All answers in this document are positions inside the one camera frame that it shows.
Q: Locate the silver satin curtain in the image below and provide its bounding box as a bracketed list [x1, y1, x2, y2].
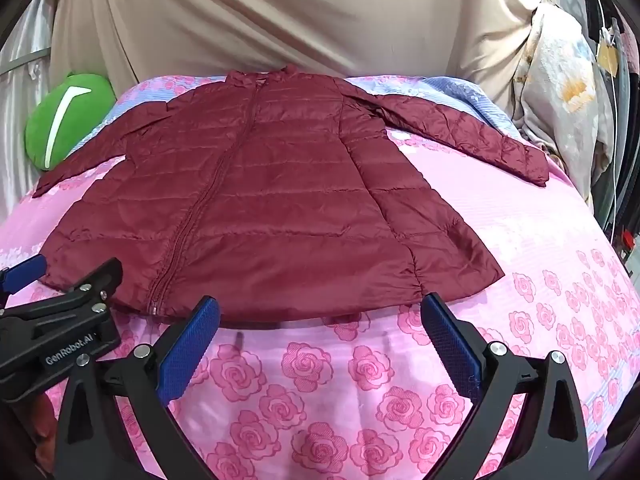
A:
[0, 0, 63, 223]

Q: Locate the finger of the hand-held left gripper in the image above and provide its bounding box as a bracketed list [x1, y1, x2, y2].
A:
[47, 258, 124, 313]
[0, 254, 49, 308]

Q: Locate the pink rose-print bed sheet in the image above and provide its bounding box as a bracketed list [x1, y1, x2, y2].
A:
[0, 72, 633, 480]

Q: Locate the maroon puffer jacket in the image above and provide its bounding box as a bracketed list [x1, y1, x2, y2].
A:
[35, 64, 549, 330]

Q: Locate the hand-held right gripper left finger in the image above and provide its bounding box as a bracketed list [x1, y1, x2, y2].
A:
[52, 296, 223, 480]

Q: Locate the beige hanging cloth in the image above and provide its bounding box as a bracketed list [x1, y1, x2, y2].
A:
[50, 0, 548, 116]

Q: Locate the pale floral quilt bundle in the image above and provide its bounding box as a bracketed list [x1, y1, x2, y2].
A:
[514, 4, 617, 198]

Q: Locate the yellowish paper tag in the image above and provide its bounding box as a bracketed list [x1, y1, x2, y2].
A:
[597, 41, 621, 72]

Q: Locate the person's left hand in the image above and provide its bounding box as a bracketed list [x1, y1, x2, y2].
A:
[22, 392, 60, 443]

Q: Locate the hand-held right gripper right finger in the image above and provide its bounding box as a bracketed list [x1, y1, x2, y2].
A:
[420, 292, 591, 480]

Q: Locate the green round pillow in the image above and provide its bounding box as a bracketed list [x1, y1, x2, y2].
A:
[25, 72, 118, 171]

